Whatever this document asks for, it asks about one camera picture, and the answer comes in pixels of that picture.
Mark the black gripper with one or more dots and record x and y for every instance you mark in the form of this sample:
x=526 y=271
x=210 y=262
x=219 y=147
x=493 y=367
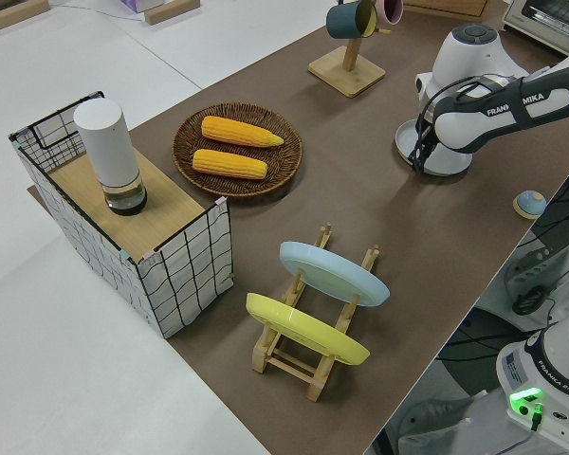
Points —
x=428 y=118

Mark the gray round plate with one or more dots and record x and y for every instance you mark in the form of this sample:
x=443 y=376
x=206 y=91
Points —
x=450 y=165

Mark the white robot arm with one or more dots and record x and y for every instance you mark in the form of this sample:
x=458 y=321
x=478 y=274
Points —
x=479 y=123

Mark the light blue plate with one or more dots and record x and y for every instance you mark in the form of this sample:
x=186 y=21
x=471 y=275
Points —
x=332 y=275

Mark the yellow plate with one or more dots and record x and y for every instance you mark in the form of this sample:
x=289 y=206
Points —
x=308 y=332

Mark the brown table mat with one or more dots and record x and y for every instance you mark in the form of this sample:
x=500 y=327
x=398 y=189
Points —
x=408 y=237

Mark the wooden mug tree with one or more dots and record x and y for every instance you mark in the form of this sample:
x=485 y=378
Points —
x=346 y=76

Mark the pink mug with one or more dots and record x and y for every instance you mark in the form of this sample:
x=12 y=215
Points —
x=391 y=9

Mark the dark teal mug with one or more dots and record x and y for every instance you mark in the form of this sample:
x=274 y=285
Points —
x=343 y=21

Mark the long pointed yellow corn cob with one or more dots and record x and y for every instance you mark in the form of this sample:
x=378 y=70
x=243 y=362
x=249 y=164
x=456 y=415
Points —
x=237 y=132

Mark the cream toaster oven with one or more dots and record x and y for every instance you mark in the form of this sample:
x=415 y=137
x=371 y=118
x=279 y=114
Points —
x=550 y=23

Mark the brown wicker basket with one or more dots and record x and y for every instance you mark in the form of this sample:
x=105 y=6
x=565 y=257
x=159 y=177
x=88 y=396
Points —
x=237 y=186

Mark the blunt yellow corn cob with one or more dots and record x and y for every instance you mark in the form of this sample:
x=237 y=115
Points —
x=227 y=163

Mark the wooden dish rack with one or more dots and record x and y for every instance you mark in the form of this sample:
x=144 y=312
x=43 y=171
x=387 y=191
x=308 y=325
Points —
x=289 y=367

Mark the short wooden block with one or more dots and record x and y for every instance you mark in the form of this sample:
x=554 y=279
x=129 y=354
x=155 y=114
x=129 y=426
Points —
x=170 y=12

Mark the white cylinder device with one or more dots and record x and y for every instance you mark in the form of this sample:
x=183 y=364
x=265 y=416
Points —
x=109 y=142

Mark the purple tissue box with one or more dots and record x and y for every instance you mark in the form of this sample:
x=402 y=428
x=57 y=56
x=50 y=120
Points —
x=140 y=4

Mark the long wooden block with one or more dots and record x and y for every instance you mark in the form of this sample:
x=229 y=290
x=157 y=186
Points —
x=14 y=16

